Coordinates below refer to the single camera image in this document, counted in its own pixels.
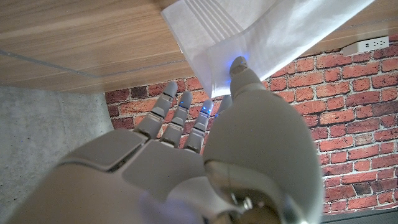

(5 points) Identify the white handkerchief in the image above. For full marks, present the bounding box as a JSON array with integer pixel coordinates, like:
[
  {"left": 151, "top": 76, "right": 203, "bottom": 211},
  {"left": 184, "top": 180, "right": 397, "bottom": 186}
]
[{"left": 160, "top": 0, "right": 376, "bottom": 99}]

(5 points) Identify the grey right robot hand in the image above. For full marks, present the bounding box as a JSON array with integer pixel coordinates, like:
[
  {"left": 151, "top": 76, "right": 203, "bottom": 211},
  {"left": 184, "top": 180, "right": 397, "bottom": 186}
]
[{"left": 6, "top": 55, "right": 324, "bottom": 224}]

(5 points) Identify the red brick printed backdrop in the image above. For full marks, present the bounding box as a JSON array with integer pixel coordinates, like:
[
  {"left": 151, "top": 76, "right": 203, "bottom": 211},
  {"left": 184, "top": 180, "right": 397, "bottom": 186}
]
[{"left": 104, "top": 32, "right": 398, "bottom": 215}]

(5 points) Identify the white power strip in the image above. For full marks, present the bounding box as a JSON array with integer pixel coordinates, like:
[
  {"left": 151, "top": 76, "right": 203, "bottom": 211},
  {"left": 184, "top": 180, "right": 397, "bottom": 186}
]
[{"left": 341, "top": 35, "right": 390, "bottom": 57}]

